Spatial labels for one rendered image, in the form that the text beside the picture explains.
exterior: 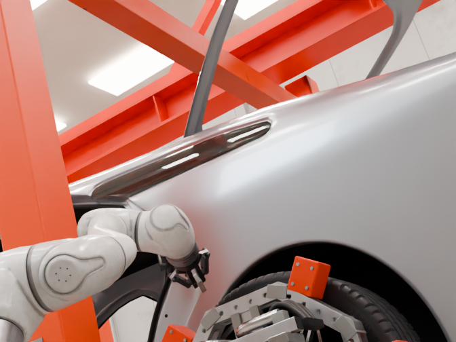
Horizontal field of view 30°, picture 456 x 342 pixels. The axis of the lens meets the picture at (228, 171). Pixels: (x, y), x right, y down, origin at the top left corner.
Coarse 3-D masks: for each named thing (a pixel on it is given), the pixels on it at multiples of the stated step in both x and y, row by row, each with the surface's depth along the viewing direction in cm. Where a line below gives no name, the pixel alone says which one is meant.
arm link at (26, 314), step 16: (0, 256) 158; (16, 256) 156; (0, 272) 154; (16, 272) 154; (0, 288) 152; (16, 288) 153; (0, 304) 151; (16, 304) 152; (32, 304) 155; (0, 320) 150; (16, 320) 151; (32, 320) 154; (0, 336) 147; (16, 336) 150
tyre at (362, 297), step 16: (288, 272) 223; (240, 288) 229; (256, 288) 226; (336, 288) 215; (352, 288) 215; (336, 304) 214; (352, 304) 212; (368, 304) 211; (384, 304) 222; (368, 320) 209; (384, 320) 209; (400, 320) 220; (368, 336) 208; (384, 336) 206; (400, 336) 210; (416, 336) 221
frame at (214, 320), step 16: (272, 288) 214; (224, 304) 220; (240, 304) 218; (256, 304) 216; (272, 304) 218; (304, 304) 214; (320, 304) 207; (208, 320) 221; (224, 320) 220; (336, 320) 204; (352, 320) 202; (208, 336) 221; (352, 336) 201
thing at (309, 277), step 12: (300, 264) 212; (312, 264) 210; (324, 264) 212; (300, 276) 211; (312, 276) 209; (324, 276) 213; (288, 288) 212; (300, 288) 210; (312, 288) 209; (324, 288) 215
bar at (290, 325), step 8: (288, 320) 189; (296, 320) 189; (264, 328) 192; (272, 328) 191; (280, 328) 190; (288, 328) 189; (296, 328) 188; (248, 336) 194; (256, 336) 193; (264, 336) 192; (272, 336) 191
